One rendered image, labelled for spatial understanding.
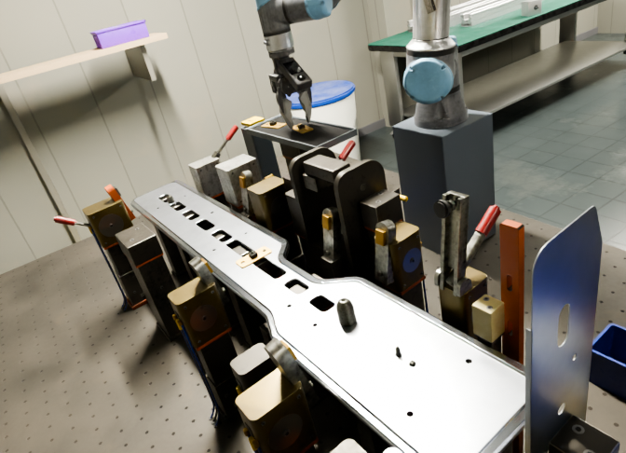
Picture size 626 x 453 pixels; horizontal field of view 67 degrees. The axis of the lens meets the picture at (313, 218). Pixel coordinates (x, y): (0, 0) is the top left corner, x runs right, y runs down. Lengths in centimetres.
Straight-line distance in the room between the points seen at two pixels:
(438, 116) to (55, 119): 284
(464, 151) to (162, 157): 284
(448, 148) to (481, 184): 20
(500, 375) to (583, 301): 27
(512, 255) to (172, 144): 336
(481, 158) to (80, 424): 128
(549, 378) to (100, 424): 109
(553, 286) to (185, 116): 357
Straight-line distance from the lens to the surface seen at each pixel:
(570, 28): 620
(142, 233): 137
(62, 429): 143
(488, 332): 80
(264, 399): 73
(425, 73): 121
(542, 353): 50
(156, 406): 132
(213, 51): 392
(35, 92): 368
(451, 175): 139
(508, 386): 76
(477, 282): 85
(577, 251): 48
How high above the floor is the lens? 157
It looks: 28 degrees down
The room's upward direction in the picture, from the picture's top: 13 degrees counter-clockwise
